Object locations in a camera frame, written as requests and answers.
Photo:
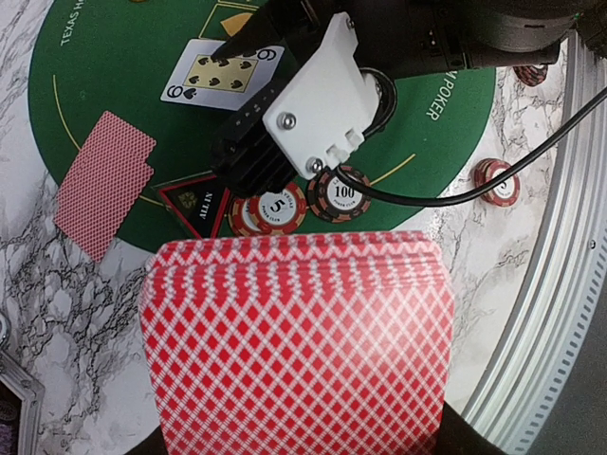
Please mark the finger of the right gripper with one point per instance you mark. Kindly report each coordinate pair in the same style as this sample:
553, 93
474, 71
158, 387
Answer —
273, 22

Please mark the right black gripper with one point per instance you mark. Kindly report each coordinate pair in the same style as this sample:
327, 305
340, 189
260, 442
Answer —
404, 39

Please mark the nine of spades card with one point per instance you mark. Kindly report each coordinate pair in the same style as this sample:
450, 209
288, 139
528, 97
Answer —
226, 84

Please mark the dark red poker chip stack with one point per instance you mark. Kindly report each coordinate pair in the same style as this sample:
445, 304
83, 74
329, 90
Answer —
531, 75

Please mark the dark chips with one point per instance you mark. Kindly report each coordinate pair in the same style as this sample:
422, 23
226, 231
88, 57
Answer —
333, 201

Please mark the black triangular all-in button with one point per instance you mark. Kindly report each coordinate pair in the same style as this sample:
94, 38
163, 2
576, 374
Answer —
198, 202

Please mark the face-down card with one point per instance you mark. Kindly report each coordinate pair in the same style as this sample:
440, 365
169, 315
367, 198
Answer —
103, 183

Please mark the pink playing card deck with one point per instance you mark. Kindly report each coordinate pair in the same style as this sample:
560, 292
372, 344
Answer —
305, 344

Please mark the round green poker mat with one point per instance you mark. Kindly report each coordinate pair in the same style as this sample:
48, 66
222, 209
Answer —
117, 56

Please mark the aluminium poker chip case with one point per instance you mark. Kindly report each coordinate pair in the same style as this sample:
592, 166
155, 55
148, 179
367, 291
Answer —
21, 400

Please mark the front aluminium rail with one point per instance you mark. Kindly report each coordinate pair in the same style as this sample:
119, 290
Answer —
557, 299

